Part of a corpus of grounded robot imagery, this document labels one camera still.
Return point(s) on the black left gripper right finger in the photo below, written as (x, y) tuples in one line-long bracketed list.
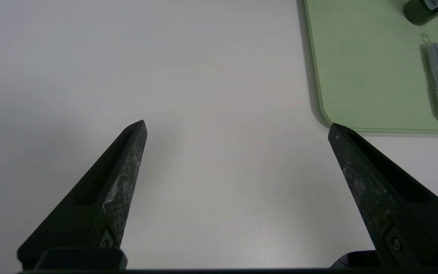
[(382, 198)]

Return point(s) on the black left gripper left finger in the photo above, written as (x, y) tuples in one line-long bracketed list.
[(101, 198)]

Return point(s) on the dark conical cosmetic tube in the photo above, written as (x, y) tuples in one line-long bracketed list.
[(420, 11)]

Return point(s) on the light green plastic tray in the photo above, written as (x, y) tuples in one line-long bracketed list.
[(363, 68)]

